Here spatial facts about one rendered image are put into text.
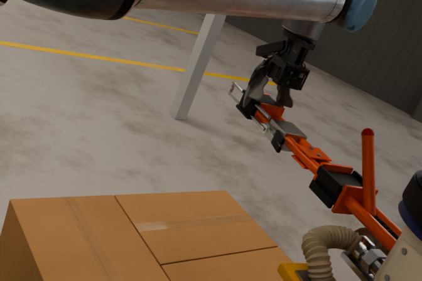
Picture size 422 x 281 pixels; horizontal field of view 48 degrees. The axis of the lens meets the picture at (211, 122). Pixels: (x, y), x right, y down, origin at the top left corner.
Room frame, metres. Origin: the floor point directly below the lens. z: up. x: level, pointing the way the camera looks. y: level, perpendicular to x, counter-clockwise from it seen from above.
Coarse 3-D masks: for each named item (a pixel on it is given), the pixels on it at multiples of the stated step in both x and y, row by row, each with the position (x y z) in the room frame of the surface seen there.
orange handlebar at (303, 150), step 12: (264, 120) 1.06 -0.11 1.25; (288, 144) 0.97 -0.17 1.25; (300, 144) 1.00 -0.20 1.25; (300, 156) 0.93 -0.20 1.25; (312, 156) 0.91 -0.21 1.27; (324, 156) 0.94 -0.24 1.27; (312, 168) 0.89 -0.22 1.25; (348, 204) 0.79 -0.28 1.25; (360, 204) 0.81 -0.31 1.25; (360, 216) 0.76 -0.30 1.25; (372, 216) 0.75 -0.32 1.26; (384, 216) 0.78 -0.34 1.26; (372, 228) 0.73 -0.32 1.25; (384, 228) 0.73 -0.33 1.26; (396, 228) 0.75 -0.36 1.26; (384, 240) 0.70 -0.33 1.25; (396, 240) 0.70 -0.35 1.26
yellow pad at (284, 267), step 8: (280, 264) 0.70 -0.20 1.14; (288, 264) 0.71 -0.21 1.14; (296, 264) 0.72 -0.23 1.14; (304, 264) 0.73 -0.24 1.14; (280, 272) 0.69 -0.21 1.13; (288, 272) 0.68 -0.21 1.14; (296, 272) 0.69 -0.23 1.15; (304, 272) 0.69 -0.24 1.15; (288, 280) 0.67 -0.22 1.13; (296, 280) 0.67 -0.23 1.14; (304, 280) 0.67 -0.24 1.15; (328, 280) 0.70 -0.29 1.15; (336, 280) 0.72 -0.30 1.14
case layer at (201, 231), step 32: (192, 192) 1.90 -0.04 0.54; (224, 192) 2.02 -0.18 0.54; (32, 224) 1.29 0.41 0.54; (64, 224) 1.35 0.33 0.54; (96, 224) 1.42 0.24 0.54; (128, 224) 1.49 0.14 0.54; (160, 224) 1.57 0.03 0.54; (192, 224) 1.66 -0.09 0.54; (224, 224) 1.75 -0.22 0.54; (256, 224) 1.85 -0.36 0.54; (0, 256) 1.33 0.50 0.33; (32, 256) 1.16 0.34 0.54; (64, 256) 1.21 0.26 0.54; (96, 256) 1.26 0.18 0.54; (128, 256) 1.32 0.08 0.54; (160, 256) 1.39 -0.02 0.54; (192, 256) 1.46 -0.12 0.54; (224, 256) 1.54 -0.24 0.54; (256, 256) 1.62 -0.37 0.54
